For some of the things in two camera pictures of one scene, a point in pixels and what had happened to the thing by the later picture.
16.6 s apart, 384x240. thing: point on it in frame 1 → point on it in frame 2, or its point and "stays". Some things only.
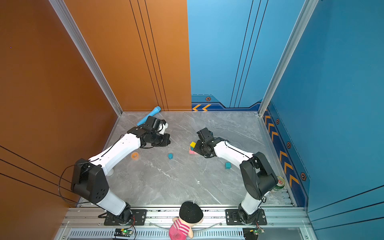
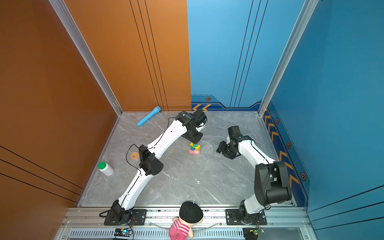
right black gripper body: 200,148 → 226,149
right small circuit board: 257,231 stays
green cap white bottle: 108,170 stays
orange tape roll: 135,155 stays
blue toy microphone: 157,109 stays
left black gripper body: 160,140 → 195,136
